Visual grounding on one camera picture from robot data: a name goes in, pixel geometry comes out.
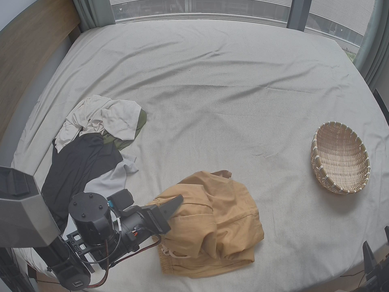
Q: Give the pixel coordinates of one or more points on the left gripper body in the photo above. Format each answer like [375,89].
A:
[146,220]

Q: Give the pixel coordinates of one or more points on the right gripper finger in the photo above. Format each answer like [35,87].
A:
[369,260]
[387,242]

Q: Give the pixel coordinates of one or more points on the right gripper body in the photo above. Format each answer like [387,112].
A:
[380,277]

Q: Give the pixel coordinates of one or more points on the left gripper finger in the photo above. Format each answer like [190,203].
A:
[173,207]

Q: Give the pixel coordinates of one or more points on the tan shorts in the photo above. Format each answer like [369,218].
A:
[225,217]

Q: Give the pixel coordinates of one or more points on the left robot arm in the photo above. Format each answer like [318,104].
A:
[24,217]

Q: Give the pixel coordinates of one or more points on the pale grey garment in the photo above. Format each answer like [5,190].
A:
[112,178]

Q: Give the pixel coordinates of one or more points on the black garment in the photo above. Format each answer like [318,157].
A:
[79,166]

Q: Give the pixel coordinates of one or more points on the olive green garment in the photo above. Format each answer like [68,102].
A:
[141,119]

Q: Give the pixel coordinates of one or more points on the round woven basket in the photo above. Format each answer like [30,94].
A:
[340,157]

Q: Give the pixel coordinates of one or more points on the cream garment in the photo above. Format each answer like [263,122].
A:
[115,117]

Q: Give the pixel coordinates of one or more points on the grey-green curtain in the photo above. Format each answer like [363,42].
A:
[375,41]
[91,1]

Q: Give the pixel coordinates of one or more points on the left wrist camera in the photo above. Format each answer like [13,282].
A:
[121,201]

